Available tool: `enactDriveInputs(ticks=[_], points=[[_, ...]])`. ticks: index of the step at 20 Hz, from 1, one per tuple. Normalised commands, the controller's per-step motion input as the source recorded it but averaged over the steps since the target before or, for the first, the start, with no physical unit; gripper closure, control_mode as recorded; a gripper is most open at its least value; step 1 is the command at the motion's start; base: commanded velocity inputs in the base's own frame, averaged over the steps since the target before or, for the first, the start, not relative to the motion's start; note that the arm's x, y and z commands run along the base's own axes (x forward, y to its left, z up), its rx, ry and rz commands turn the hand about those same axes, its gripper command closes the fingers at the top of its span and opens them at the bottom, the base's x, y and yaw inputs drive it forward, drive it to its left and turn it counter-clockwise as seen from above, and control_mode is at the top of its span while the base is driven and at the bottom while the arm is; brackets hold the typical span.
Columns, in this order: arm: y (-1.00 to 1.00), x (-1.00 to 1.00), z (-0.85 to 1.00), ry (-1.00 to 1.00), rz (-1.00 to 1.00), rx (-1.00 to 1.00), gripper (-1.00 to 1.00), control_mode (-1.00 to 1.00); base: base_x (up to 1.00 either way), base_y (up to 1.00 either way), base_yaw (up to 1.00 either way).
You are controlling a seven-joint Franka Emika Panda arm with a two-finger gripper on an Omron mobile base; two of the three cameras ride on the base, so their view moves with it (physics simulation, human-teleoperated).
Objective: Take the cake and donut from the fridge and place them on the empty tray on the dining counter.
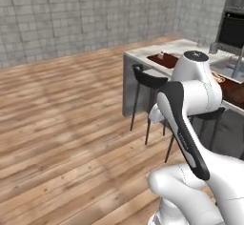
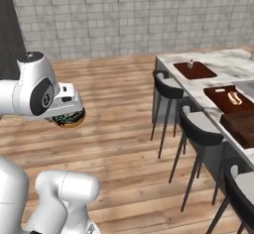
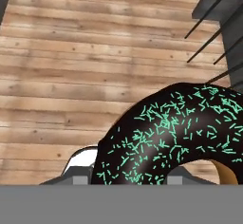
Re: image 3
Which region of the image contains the white round object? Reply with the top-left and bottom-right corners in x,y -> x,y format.
61,144 -> 100,176

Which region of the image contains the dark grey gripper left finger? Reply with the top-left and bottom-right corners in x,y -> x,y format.
39,165 -> 95,186

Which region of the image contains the chocolate donut with green sprinkles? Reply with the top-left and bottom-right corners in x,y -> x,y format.
90,82 -> 243,186

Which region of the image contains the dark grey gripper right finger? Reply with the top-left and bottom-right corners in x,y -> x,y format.
165,165 -> 220,186

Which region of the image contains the black wire fridge rack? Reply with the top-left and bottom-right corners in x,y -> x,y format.
184,0 -> 243,86

